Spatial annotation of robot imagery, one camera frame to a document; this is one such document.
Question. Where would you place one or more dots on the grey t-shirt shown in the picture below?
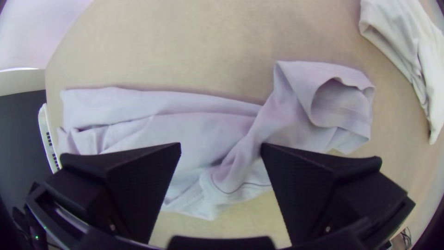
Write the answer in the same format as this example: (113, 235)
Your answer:
(156, 114)

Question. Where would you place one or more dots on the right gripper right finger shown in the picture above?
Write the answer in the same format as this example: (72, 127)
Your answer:
(312, 187)

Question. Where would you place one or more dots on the cream t-shirt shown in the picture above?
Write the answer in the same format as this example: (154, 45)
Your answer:
(399, 34)

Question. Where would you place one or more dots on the white laundry basket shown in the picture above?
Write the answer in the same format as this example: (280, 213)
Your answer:
(46, 139)

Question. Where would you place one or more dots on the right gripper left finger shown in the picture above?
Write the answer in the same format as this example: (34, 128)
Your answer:
(128, 187)

